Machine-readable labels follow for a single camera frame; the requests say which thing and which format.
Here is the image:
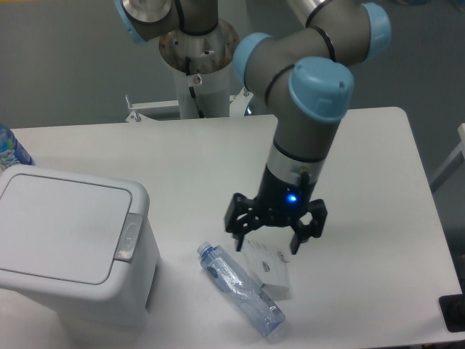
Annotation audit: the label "white furniture leg at right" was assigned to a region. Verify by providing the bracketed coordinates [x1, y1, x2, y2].
[429, 123, 464, 193]

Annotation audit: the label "blue labelled drink bottle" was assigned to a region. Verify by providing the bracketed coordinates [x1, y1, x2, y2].
[1, 124, 35, 171]

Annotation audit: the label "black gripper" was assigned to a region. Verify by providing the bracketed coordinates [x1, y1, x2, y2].
[224, 167, 328, 254]

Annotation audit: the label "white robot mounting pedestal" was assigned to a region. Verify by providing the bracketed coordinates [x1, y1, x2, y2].
[159, 19, 239, 119]

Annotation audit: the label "black device at table edge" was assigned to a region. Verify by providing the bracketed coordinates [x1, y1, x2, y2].
[439, 294, 464, 333]

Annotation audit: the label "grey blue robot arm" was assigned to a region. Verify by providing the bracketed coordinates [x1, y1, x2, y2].
[115, 1, 392, 252]

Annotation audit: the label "black cable on pedestal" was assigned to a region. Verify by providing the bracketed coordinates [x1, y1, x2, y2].
[185, 56, 205, 119]

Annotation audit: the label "white plastic trash can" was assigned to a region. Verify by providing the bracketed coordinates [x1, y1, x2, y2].
[1, 165, 161, 330]

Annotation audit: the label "clear empty plastic bottle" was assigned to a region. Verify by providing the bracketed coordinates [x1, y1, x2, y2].
[197, 241, 286, 337]

